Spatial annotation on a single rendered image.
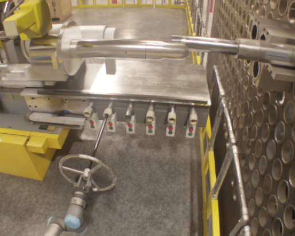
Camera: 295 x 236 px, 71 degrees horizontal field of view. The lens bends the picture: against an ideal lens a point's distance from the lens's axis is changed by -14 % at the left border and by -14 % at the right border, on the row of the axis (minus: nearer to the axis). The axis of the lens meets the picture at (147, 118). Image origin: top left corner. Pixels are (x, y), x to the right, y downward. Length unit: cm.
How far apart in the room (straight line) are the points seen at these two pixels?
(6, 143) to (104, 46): 141
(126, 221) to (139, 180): 50
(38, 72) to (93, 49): 67
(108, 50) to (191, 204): 162
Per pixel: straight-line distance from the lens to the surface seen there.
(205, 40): 190
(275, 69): 211
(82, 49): 164
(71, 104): 224
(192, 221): 233
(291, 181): 247
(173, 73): 231
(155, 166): 264
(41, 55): 176
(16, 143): 239
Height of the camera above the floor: 210
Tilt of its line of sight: 41 degrees down
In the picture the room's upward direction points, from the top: straight up
